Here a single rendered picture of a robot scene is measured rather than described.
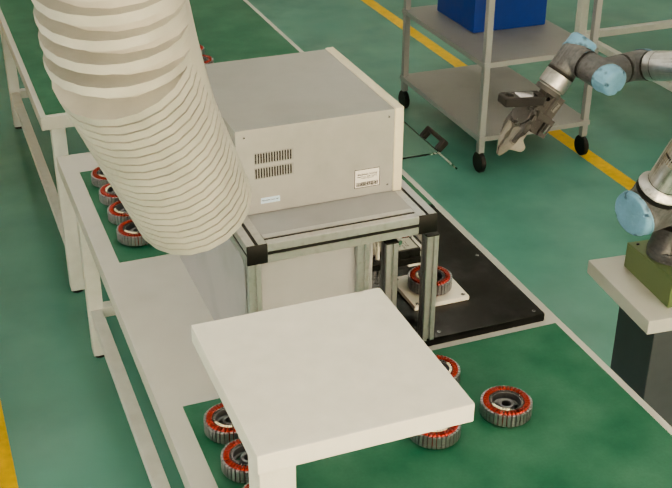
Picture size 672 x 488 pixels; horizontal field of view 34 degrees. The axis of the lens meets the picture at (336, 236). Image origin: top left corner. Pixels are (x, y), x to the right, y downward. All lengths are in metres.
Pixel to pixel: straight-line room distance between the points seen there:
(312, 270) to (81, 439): 1.44
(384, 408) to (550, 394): 0.89
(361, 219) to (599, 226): 2.60
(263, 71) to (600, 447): 1.16
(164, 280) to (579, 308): 1.89
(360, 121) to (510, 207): 2.61
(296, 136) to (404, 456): 0.71
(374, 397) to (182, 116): 0.64
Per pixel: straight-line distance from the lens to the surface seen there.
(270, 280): 2.39
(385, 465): 2.31
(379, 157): 2.51
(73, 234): 4.29
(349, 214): 2.45
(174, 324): 2.76
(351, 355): 1.82
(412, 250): 2.72
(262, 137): 2.38
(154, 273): 2.99
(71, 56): 1.21
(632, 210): 2.79
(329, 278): 2.44
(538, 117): 2.90
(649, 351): 3.03
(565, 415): 2.49
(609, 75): 2.82
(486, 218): 4.90
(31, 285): 4.50
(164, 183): 1.33
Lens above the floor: 2.24
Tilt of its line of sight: 28 degrees down
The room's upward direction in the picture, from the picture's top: straight up
